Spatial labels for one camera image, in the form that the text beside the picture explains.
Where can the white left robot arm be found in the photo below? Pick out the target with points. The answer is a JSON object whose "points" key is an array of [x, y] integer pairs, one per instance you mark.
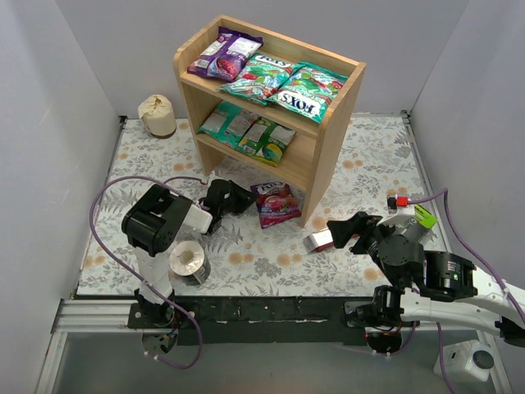
{"points": [[152, 224]]}

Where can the black green razor box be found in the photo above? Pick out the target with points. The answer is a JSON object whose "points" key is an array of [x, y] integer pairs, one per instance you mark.
{"points": [[418, 228]]}

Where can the red white toothpaste box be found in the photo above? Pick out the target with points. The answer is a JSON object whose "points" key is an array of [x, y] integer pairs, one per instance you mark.
{"points": [[318, 241]]}

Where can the green mint candy bag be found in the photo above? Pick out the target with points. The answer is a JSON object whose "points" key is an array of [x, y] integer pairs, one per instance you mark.
{"points": [[261, 77]]}

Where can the green Fox's candy bag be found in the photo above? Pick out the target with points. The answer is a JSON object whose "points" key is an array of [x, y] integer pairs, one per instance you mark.
{"points": [[309, 91]]}

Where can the teal candy bag back side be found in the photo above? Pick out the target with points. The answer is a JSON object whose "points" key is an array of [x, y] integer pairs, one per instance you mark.
{"points": [[228, 123]]}

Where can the purple pink Fox's candy bag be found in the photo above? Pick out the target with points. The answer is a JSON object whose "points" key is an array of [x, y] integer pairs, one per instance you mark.
{"points": [[275, 203]]}

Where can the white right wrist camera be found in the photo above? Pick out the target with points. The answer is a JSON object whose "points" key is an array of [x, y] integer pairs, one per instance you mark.
{"points": [[400, 210]]}

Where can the wooden two-tier shelf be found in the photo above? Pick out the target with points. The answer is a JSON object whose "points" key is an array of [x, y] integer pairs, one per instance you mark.
{"points": [[310, 161]]}

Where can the beige wrapped tissue roll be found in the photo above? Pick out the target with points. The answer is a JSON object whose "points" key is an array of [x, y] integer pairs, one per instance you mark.
{"points": [[156, 113]]}

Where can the purple berry candy bag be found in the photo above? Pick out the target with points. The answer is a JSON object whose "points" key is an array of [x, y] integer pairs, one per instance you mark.
{"points": [[226, 56]]}

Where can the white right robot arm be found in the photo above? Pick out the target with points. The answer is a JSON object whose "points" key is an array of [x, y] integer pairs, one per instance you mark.
{"points": [[428, 285]]}

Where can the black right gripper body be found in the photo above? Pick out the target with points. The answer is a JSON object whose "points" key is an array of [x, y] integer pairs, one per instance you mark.
{"points": [[360, 231]]}

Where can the floral table mat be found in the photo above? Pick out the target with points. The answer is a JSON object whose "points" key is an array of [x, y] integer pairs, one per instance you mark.
{"points": [[260, 252]]}

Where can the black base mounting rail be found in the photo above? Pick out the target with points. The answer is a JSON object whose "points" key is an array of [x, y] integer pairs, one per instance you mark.
{"points": [[280, 319]]}

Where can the green yellow candy bag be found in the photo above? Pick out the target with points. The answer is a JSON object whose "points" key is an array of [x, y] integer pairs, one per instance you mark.
{"points": [[266, 141]]}

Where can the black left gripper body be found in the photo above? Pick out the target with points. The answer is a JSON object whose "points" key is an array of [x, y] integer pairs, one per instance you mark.
{"points": [[230, 197]]}

